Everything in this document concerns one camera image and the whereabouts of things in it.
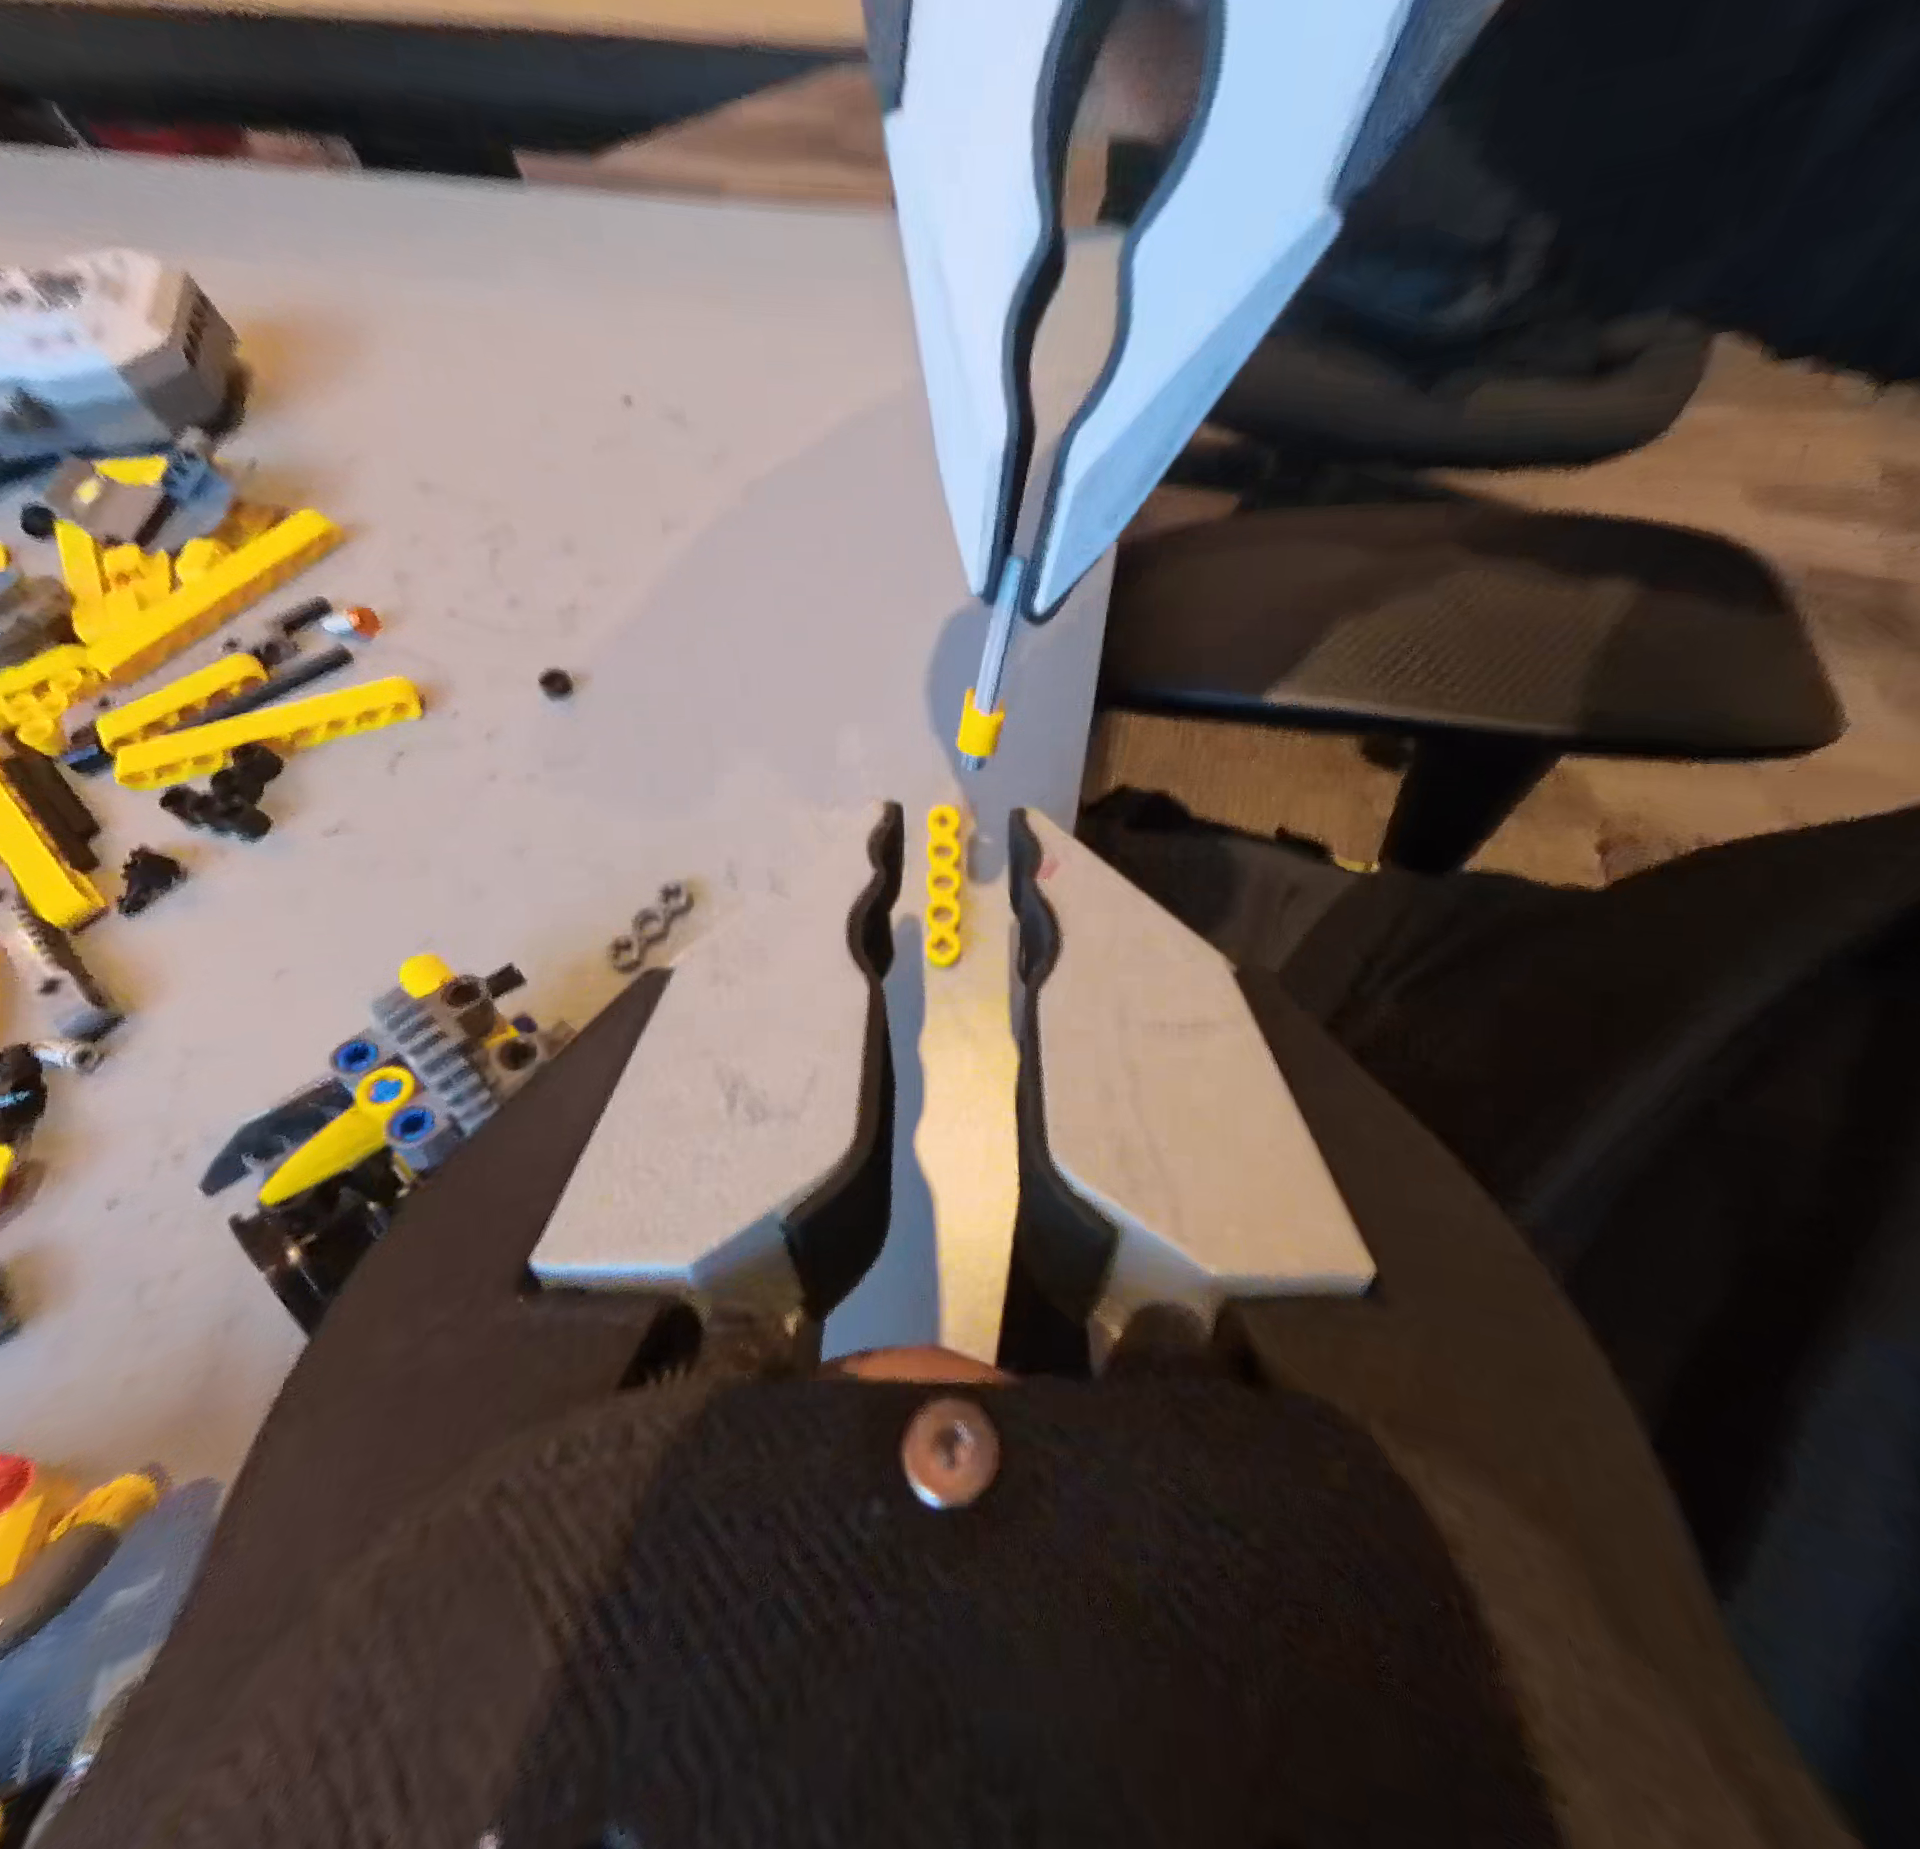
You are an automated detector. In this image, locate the yellow brick wheel subassembly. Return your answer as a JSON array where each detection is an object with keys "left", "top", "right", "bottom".
[{"left": 203, "top": 951, "right": 567, "bottom": 1335}]

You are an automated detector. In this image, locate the person's dark clothing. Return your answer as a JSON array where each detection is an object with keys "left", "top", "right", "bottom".
[{"left": 1078, "top": 0, "right": 1920, "bottom": 1849}]

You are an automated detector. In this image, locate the yellow holed beam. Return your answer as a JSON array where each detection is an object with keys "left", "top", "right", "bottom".
[{"left": 924, "top": 804, "right": 970, "bottom": 971}]

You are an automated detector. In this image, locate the black connector cluster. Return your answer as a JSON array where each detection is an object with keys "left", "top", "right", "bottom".
[{"left": 117, "top": 747, "right": 289, "bottom": 918}]

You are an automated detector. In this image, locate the thin grey axle rod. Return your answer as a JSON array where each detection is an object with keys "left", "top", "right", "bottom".
[{"left": 963, "top": 558, "right": 1031, "bottom": 774}]

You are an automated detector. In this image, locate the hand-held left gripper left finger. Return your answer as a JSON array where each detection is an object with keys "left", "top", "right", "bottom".
[{"left": 527, "top": 802, "right": 905, "bottom": 1318}]

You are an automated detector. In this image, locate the spread of yellow beams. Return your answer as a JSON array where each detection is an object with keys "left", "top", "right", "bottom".
[{"left": 0, "top": 506, "right": 426, "bottom": 934}]

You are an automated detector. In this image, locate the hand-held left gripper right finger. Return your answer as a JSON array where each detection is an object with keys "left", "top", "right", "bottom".
[{"left": 1007, "top": 805, "right": 1378, "bottom": 1352}]

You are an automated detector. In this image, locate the yellow brick vehicle model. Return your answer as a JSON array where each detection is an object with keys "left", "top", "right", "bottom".
[{"left": 0, "top": 1450, "right": 229, "bottom": 1779}]

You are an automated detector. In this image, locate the grey battery box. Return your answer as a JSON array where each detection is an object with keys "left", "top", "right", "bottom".
[{"left": 0, "top": 250, "right": 251, "bottom": 465}]

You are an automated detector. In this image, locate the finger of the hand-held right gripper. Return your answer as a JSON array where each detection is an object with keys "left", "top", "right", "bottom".
[
  {"left": 883, "top": 0, "right": 1119, "bottom": 598},
  {"left": 1024, "top": 0, "right": 1556, "bottom": 623}
]

